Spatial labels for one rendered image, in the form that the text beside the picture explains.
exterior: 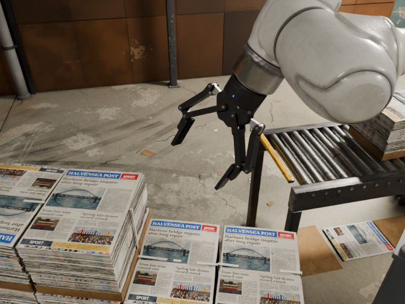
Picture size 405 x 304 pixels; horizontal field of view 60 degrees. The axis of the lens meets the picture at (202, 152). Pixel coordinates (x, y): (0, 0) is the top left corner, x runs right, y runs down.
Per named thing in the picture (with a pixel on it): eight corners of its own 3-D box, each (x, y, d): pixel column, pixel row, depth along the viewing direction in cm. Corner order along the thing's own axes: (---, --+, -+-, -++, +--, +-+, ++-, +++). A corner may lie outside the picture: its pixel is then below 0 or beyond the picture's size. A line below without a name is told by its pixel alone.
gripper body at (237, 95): (276, 95, 66) (249, 132, 70) (244, 68, 68) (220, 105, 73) (259, 99, 60) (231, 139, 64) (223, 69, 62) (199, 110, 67)
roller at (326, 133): (364, 184, 172) (367, 176, 169) (318, 133, 209) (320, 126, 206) (374, 182, 172) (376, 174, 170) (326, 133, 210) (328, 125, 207)
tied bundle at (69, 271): (123, 304, 111) (113, 257, 98) (35, 294, 114) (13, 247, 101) (152, 218, 142) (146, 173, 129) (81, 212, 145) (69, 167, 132)
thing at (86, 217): (110, 257, 98) (109, 255, 98) (14, 248, 101) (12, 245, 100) (144, 175, 128) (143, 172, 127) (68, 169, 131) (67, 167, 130)
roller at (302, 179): (303, 193, 166) (305, 186, 163) (266, 140, 203) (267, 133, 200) (313, 192, 167) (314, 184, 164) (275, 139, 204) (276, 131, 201)
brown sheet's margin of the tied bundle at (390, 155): (381, 160, 177) (383, 154, 175) (347, 131, 200) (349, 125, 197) (407, 155, 181) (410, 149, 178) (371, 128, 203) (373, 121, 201)
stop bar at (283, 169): (287, 184, 164) (288, 180, 163) (255, 134, 199) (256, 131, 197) (294, 183, 165) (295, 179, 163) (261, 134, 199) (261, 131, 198)
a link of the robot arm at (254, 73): (261, 41, 66) (244, 68, 69) (237, 39, 59) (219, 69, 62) (298, 70, 63) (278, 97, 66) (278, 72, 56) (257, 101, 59)
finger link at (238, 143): (238, 110, 69) (244, 110, 68) (243, 166, 71) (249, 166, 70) (228, 112, 66) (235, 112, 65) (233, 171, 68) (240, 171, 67)
